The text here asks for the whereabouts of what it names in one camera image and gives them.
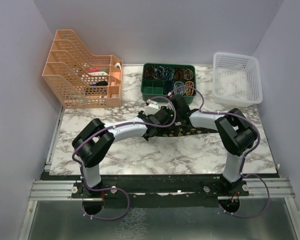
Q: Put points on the green compartment tray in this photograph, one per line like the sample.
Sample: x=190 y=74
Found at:
x=158 y=79

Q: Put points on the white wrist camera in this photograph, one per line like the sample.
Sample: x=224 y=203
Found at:
x=152 y=107
x=169 y=95

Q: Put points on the orange plastic file organizer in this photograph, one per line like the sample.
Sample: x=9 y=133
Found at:
x=80 y=79

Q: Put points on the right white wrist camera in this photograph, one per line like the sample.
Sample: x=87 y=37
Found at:
x=169 y=95

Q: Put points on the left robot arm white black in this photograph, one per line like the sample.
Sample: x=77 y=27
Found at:
x=93 y=143

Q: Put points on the white plastic basket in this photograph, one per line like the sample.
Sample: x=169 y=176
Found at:
x=236 y=80

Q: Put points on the black floral necktie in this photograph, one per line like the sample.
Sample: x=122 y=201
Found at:
x=183 y=130

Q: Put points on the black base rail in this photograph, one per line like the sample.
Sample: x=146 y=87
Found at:
x=159 y=191

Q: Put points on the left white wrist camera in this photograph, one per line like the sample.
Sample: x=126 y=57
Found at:
x=152 y=107

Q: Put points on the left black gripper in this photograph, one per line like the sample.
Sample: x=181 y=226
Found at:
x=141 y=113

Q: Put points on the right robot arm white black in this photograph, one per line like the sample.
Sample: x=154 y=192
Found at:
x=238 y=135

